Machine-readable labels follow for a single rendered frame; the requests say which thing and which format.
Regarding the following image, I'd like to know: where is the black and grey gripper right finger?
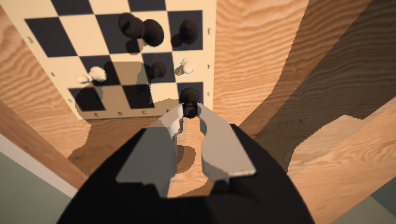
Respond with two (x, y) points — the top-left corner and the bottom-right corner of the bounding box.
(196, 102), (315, 224)

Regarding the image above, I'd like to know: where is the white chess pawn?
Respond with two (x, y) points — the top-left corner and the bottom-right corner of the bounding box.
(76, 67), (107, 84)
(181, 58), (196, 74)

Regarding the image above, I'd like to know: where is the black and cream chessboard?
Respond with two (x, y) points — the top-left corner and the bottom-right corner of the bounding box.
(0, 0), (216, 120)

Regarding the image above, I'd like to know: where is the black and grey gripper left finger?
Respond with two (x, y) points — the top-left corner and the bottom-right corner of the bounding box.
(56, 103), (186, 224)

